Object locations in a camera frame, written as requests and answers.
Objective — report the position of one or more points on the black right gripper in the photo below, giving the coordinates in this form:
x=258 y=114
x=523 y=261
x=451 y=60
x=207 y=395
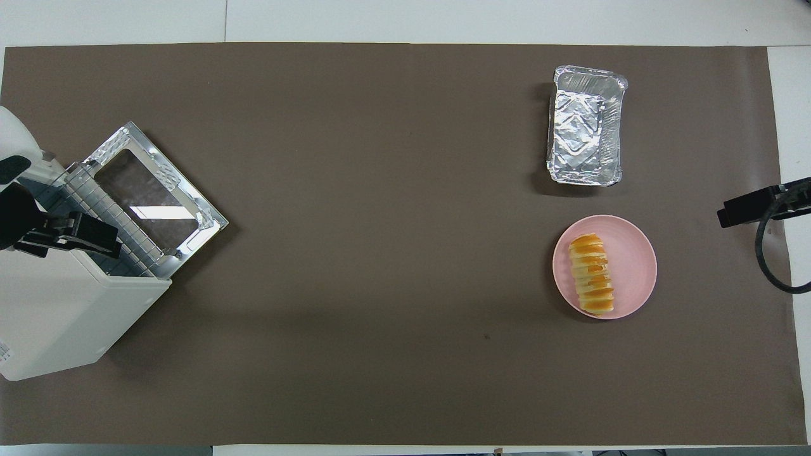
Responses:
x=799 y=199

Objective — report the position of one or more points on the aluminium foil tray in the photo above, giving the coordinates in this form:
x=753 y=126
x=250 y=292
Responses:
x=586 y=126

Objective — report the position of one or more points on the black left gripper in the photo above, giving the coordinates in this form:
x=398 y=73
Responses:
x=16 y=218

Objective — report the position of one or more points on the brown table mat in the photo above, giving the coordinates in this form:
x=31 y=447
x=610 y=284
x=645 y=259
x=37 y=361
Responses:
x=380 y=253

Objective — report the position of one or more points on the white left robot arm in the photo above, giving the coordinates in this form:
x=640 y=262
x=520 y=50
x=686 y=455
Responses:
x=12 y=136

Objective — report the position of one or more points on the golden ridged bread roll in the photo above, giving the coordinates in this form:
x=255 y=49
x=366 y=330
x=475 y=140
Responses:
x=592 y=275

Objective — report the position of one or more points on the cream toaster oven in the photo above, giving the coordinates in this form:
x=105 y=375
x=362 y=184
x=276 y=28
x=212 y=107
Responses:
x=57 y=316

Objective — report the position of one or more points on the pink round plate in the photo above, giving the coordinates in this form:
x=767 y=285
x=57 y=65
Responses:
x=633 y=266

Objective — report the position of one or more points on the glass oven door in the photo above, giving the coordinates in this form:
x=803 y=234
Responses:
x=152 y=190

